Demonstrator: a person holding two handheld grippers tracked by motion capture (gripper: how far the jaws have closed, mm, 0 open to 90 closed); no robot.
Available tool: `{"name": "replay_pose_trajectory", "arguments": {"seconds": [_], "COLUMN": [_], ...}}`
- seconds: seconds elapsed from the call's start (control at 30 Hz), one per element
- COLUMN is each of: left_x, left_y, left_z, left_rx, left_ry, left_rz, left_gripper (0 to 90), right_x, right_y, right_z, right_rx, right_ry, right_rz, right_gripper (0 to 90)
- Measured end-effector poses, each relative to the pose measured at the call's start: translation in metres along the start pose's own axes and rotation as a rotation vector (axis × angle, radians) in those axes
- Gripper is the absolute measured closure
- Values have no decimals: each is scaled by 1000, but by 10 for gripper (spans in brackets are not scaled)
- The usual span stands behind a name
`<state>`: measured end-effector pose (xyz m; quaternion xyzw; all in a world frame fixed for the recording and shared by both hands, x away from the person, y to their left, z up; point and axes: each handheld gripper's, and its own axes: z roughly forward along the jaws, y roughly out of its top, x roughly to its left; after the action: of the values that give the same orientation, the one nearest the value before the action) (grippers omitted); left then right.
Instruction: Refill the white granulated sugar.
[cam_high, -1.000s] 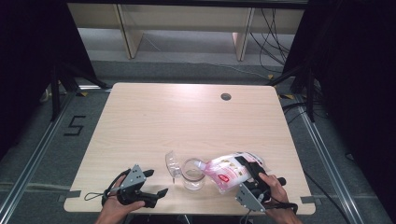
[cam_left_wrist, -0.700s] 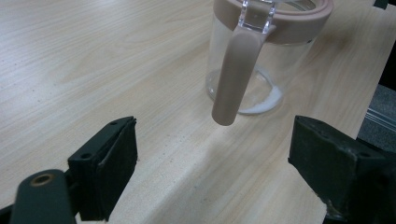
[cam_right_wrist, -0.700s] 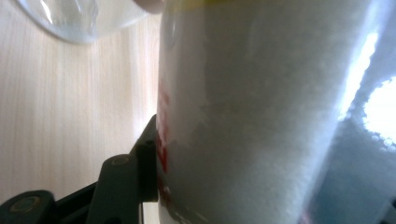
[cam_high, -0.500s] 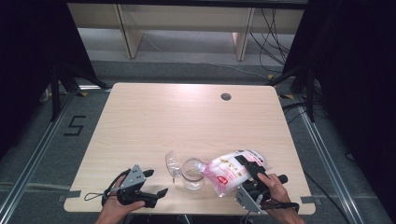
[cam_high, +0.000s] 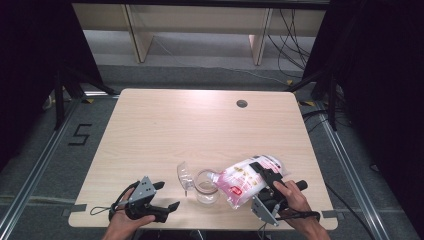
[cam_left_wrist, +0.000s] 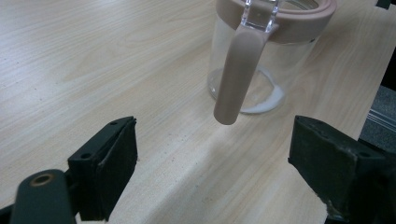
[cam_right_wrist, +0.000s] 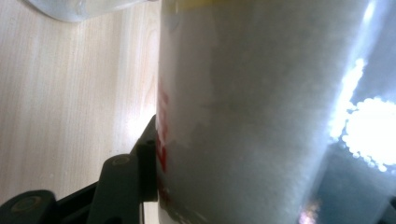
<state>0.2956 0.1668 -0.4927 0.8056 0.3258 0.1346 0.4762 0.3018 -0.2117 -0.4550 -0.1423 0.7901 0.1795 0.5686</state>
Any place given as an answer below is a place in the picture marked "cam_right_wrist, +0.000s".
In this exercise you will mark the white plastic pouch red label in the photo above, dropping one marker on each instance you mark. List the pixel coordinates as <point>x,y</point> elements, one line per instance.
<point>249,109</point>

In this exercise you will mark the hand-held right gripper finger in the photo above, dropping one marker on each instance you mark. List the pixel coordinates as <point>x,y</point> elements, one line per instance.
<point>148,168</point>

